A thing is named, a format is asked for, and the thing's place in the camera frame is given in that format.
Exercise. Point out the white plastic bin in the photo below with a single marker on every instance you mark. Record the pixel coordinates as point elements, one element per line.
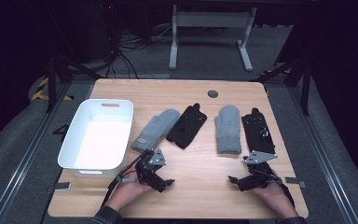
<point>98,143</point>

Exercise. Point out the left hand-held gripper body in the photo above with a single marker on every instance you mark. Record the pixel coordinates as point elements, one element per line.
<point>147,174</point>

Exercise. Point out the grey labelled mitten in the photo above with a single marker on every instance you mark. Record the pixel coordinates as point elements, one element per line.
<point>157,129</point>

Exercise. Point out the black metal stand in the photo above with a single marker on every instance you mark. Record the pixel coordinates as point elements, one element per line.
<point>306,87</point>
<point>52,84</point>

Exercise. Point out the grey round table grommet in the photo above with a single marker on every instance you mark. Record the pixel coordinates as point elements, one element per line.
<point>213,94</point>

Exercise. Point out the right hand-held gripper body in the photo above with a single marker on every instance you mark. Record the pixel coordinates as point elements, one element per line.
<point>262,174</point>

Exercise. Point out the grey tape piece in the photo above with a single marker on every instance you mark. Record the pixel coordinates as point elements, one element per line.
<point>293,180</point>

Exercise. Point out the metal floor rail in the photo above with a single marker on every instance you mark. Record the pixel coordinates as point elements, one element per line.
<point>326,161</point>
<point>21,161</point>

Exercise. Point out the white metal desk frame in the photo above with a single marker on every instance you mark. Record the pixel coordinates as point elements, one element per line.
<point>211,19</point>

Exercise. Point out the person's left hand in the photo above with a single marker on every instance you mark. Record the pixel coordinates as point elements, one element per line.
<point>126,194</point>

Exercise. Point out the black glove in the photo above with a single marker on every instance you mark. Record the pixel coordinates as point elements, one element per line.
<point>256,130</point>
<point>186,127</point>

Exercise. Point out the yellow black floor tape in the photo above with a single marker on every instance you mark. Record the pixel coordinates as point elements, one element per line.
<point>40,93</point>

